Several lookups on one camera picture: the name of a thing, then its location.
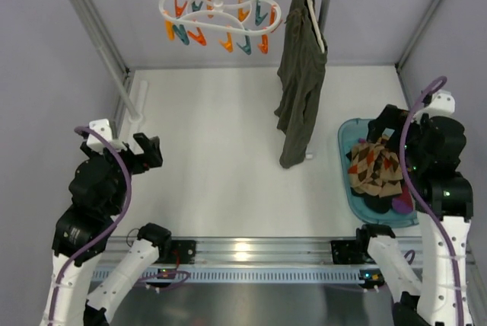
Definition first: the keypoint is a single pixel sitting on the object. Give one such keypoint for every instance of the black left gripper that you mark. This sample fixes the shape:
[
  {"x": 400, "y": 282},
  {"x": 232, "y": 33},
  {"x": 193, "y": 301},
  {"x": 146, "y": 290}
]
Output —
[{"x": 148, "y": 151}]

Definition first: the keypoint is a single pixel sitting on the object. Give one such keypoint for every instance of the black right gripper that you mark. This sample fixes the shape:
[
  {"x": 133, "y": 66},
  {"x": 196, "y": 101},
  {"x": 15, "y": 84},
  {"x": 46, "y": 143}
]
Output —
[{"x": 386, "y": 124}]

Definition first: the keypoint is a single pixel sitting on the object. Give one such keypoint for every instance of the black sock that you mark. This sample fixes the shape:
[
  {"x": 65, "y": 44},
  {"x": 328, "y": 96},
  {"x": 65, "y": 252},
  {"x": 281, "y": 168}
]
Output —
[{"x": 377, "y": 204}]

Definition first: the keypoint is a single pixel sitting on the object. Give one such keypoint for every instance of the red purple striped sock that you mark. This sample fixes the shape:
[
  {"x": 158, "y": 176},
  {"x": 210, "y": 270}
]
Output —
[{"x": 403, "y": 204}]

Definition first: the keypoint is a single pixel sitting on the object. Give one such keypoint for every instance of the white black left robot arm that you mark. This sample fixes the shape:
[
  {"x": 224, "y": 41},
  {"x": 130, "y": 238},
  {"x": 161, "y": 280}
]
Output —
[{"x": 80, "y": 238}]

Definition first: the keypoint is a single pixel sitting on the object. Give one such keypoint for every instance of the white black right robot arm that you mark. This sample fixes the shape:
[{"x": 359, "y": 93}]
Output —
[{"x": 444, "y": 209}]

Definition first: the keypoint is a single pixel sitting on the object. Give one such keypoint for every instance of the white clip sock hanger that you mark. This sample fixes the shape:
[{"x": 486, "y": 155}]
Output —
[{"x": 242, "y": 25}]

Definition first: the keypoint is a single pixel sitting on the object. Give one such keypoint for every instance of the white garment hanger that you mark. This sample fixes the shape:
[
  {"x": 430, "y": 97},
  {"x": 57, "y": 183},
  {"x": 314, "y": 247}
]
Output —
[{"x": 315, "y": 25}]

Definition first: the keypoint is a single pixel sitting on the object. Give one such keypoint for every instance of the teal plastic basket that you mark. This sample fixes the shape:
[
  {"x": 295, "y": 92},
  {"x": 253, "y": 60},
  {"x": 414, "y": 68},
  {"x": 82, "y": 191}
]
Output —
[{"x": 349, "y": 134}]

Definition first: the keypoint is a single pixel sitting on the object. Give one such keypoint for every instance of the olive green hanging garment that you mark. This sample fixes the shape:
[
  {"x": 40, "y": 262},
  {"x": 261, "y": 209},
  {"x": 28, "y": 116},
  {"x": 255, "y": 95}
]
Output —
[{"x": 302, "y": 72}]

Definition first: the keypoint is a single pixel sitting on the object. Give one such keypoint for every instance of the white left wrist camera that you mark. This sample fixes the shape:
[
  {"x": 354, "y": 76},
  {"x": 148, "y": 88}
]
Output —
[{"x": 107, "y": 130}]

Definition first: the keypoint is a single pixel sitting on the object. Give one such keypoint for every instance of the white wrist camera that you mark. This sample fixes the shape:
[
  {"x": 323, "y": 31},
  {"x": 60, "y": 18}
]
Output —
[
  {"x": 441, "y": 104},
  {"x": 107, "y": 130}
]

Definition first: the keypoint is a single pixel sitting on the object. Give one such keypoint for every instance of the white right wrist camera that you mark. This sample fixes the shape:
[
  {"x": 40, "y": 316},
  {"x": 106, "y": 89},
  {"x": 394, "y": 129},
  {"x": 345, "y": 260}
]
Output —
[{"x": 441, "y": 104}]

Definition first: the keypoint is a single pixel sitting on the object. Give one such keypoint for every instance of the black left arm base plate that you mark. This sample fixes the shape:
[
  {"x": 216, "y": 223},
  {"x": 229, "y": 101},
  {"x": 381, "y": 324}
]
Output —
[{"x": 181, "y": 252}]

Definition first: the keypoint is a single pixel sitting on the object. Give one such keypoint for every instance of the aluminium mounting rail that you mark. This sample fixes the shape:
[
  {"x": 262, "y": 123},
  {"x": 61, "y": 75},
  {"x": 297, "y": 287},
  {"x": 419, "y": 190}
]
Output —
[{"x": 249, "y": 252}]

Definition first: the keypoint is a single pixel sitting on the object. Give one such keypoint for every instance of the white slotted cable duct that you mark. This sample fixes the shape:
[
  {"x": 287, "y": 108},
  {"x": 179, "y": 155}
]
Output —
[{"x": 368, "y": 278}]

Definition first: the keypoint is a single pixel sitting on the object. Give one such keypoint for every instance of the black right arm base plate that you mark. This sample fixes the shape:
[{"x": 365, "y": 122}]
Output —
[{"x": 349, "y": 252}]

